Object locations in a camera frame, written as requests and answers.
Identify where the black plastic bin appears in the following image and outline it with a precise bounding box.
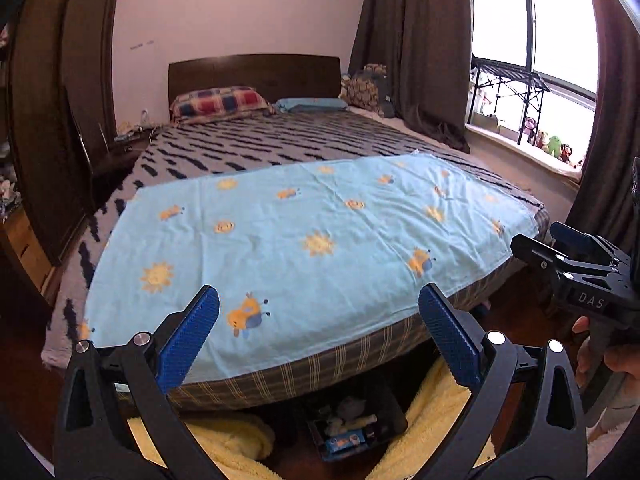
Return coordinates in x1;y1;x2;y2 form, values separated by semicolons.
305;389;409;463

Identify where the grey blue plush toy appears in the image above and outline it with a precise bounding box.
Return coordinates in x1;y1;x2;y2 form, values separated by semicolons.
325;396;379;437

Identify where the brown patterned cushion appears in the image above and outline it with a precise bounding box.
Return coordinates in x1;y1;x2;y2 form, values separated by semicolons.
340;63;397;119

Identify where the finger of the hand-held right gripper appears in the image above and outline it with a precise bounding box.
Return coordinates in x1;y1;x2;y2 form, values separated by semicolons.
510;233;621;287
549;221;633;268

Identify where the dark wooden headboard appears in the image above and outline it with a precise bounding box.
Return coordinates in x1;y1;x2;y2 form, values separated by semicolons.
167;54;342;121

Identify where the window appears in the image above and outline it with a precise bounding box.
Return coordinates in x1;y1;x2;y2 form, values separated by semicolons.
470;0;598;126

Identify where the black metal folding rack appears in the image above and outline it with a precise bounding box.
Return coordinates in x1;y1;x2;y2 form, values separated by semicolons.
467;57;552;147

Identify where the dark wooden wardrobe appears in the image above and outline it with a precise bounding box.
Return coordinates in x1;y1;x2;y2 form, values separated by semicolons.
5;0;122;267

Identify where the bed with striped mattress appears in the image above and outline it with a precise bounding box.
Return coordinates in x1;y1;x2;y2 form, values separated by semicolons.
42;110;551;411

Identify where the light blue printed blanket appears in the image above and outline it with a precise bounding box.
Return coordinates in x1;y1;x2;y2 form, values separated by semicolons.
82;152;540;386

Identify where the grey black patterned bedspread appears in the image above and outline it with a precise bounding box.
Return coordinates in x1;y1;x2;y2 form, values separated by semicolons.
42;110;546;366

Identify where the light blue pillow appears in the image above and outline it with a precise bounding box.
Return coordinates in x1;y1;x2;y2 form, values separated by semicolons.
274;96;351;114

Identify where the yellow fluffy blanket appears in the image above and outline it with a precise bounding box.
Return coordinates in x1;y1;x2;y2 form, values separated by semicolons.
127;355;501;480

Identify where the person's right hand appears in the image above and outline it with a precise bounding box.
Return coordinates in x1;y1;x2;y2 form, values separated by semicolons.
571;315;640;389

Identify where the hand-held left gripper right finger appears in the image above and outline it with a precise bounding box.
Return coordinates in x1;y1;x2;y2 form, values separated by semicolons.
415;282;588;480

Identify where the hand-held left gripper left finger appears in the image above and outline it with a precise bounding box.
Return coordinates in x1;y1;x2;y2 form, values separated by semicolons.
52;284;226;480

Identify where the dark wooden nightstand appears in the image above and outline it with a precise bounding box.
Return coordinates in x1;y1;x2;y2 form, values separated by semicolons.
92;125;162;202

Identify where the red blue plaid pillow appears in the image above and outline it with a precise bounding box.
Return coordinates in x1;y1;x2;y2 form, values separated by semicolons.
169;87;276;124

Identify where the dark brown curtain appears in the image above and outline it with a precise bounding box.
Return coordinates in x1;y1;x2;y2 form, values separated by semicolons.
347;0;473;153
550;0;640;241

